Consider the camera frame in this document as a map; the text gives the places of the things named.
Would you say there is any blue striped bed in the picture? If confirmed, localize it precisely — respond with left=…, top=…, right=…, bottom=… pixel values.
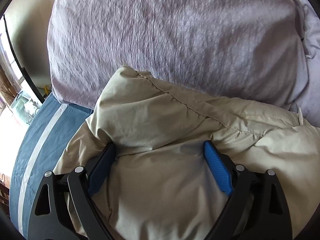
left=9, top=92, right=93, bottom=240

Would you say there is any white plastic bag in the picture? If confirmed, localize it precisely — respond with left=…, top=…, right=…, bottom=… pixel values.
left=24, top=99, right=40, bottom=115

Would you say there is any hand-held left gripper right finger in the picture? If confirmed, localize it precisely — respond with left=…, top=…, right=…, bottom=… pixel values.
left=202, top=140, right=293, bottom=240

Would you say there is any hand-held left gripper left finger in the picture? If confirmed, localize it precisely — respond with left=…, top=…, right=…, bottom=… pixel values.
left=27, top=142, right=117, bottom=240

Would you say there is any flat screen television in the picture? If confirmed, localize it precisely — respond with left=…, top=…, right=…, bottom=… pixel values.
left=0, top=15, right=44, bottom=125

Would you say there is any beige puffer jacket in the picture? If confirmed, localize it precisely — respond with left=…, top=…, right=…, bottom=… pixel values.
left=54, top=66, right=320, bottom=240

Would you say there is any dark lilac pillow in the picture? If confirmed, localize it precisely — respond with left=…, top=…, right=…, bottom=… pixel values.
left=47, top=0, right=310, bottom=110

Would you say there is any light lilac pillow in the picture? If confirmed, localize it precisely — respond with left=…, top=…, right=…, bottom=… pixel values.
left=287, top=0, right=320, bottom=125

